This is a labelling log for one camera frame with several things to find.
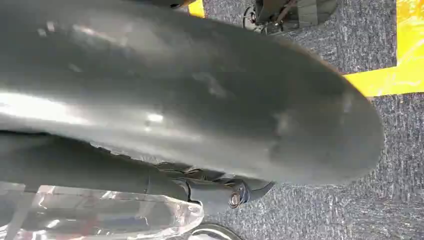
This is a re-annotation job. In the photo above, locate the black round base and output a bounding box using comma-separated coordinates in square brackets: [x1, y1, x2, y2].
[187, 222, 244, 240]

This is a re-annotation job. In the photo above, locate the yellow floor tape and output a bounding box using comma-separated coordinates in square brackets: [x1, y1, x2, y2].
[343, 0, 424, 98]
[187, 0, 206, 19]

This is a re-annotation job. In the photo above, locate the black robot foot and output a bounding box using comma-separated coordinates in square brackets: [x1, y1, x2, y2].
[242, 0, 339, 35]

